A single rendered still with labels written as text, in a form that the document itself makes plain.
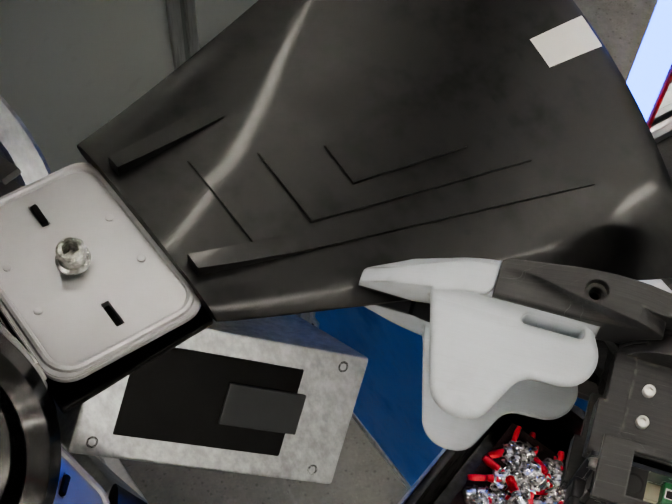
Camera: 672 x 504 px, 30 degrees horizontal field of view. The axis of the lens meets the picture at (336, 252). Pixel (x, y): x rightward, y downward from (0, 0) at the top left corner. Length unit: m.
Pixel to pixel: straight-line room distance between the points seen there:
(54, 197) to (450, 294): 0.16
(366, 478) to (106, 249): 1.25
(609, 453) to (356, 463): 1.29
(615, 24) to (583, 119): 1.62
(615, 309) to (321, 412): 0.25
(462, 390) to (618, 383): 0.06
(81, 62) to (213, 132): 1.08
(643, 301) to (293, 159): 0.15
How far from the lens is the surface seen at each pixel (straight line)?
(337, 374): 0.66
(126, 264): 0.48
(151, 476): 1.72
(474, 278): 0.46
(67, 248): 0.48
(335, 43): 0.55
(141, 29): 1.61
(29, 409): 0.43
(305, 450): 0.67
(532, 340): 0.46
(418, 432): 1.43
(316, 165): 0.51
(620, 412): 0.46
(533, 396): 0.50
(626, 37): 2.17
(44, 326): 0.47
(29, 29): 1.51
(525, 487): 0.83
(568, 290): 0.45
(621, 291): 0.45
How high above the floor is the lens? 1.61
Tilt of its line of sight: 60 degrees down
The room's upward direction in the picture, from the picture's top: 5 degrees clockwise
